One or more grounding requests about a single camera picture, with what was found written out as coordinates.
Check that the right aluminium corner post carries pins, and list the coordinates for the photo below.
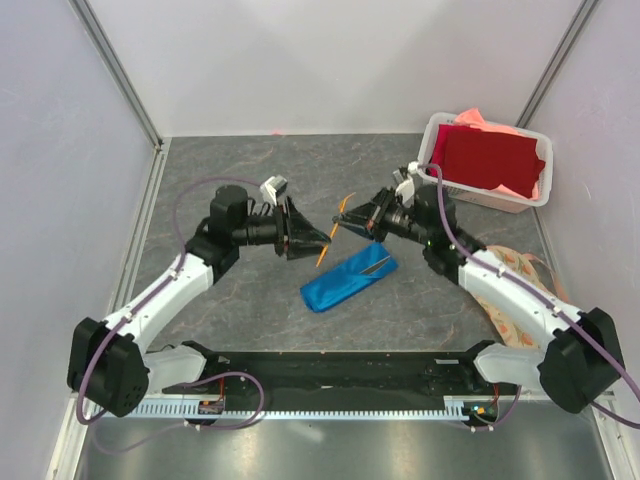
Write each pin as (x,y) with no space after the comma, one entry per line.
(562,51)

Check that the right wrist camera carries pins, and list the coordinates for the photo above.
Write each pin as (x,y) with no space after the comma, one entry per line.
(405,186)

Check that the orange plastic fork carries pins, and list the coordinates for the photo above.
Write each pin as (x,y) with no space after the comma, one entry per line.
(342,208)

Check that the blue cloth napkin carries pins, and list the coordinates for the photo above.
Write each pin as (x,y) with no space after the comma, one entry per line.
(345,281)

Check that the left aluminium corner post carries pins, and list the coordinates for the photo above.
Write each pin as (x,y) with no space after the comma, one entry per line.
(103,45)

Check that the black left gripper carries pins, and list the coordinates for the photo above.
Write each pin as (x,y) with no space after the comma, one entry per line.
(306,238)

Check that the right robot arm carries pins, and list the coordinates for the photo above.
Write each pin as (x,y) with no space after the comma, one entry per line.
(576,354)

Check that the slotted cable duct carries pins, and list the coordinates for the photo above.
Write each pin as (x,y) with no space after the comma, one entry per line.
(194,409)

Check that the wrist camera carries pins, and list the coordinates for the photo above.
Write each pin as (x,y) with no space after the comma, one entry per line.
(273,188)
(405,186)

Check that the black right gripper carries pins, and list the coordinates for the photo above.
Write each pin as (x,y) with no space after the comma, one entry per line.
(364,215)

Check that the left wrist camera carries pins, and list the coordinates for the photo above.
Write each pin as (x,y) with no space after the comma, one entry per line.
(273,188)

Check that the salmon cloth in basket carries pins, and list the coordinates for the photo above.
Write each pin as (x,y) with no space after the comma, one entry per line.
(472,118)

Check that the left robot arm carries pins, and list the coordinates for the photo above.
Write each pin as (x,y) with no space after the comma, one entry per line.
(110,361)

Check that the floral oval placemat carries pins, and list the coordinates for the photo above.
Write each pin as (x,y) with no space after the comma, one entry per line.
(531,314)

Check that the aluminium corner post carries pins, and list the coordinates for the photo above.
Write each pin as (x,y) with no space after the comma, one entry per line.
(562,51)
(103,45)

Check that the red cloth in basket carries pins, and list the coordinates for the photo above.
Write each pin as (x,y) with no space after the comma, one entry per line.
(489,161)

